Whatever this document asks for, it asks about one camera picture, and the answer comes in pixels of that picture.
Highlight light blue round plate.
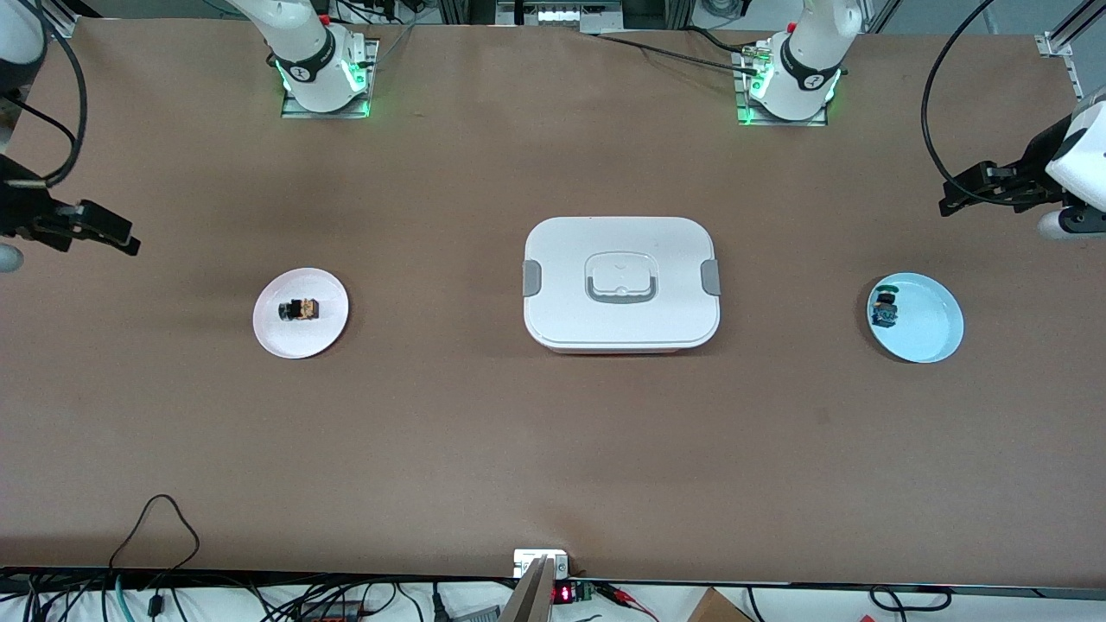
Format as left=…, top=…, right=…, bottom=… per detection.
left=866, top=272, right=964, bottom=364

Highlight pale pink round plate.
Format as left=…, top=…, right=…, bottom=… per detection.
left=252, top=268, right=350, bottom=360

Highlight white lunch box grey latches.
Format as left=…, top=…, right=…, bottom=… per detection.
left=522, top=216, right=721, bottom=355

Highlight black orange power strip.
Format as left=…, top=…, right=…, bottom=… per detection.
left=294, top=599, right=364, bottom=622

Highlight brown cardboard box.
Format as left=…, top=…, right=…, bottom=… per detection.
left=687, top=587, right=758, bottom=622

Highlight red black clip leads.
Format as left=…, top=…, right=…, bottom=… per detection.
left=598, top=582, right=659, bottom=621

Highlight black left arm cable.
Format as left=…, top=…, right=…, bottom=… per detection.
left=921, top=0, right=996, bottom=205

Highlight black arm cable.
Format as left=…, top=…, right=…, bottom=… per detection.
left=921, top=0, right=996, bottom=205
left=0, top=0, right=89, bottom=187

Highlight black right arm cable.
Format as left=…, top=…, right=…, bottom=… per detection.
left=0, top=0, right=89, bottom=187

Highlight aluminium profile bracket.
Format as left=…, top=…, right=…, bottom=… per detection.
left=1035, top=0, right=1106, bottom=96
left=48, top=0, right=83, bottom=40

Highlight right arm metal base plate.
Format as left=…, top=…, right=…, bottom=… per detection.
left=281, top=39, right=379, bottom=119

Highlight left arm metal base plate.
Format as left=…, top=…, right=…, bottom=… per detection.
left=734, top=48, right=829, bottom=127

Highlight thin black looped cable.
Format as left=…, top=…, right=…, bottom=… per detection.
left=108, top=494, right=201, bottom=619

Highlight black base power cable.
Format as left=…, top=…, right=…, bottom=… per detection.
left=581, top=26, right=761, bottom=77

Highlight black oval cable loop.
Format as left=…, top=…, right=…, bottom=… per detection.
left=868, top=585, right=954, bottom=612

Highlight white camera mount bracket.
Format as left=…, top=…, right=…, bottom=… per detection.
left=513, top=549, right=569, bottom=578

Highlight grey aluminium camera bar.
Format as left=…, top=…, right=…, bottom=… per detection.
left=499, top=557, right=556, bottom=622

